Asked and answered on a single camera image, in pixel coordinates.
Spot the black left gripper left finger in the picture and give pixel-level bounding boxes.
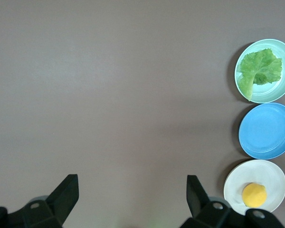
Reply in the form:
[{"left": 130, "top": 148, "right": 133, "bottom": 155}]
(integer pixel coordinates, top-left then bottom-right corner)
[{"left": 0, "top": 174, "right": 80, "bottom": 228}]

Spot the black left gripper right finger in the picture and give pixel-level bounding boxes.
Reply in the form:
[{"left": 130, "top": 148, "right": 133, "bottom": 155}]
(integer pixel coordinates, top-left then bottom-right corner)
[{"left": 180, "top": 175, "right": 285, "bottom": 228}]

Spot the yellow lemon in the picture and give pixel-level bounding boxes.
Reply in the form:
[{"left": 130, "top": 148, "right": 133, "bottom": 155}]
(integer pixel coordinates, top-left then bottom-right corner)
[{"left": 242, "top": 182, "right": 267, "bottom": 208}]

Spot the green lettuce leaf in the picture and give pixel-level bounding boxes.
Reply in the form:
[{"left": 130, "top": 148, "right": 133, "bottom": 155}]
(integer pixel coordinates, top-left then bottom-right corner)
[{"left": 237, "top": 47, "right": 283, "bottom": 102}]

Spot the cream white round plate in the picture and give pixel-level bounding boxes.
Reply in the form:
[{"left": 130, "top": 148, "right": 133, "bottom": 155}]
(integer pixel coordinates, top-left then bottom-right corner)
[{"left": 223, "top": 159, "right": 285, "bottom": 216}]

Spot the blue round plate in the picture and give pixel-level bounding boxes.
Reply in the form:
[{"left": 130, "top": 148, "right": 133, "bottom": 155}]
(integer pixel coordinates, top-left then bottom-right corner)
[{"left": 238, "top": 103, "right": 285, "bottom": 160}]

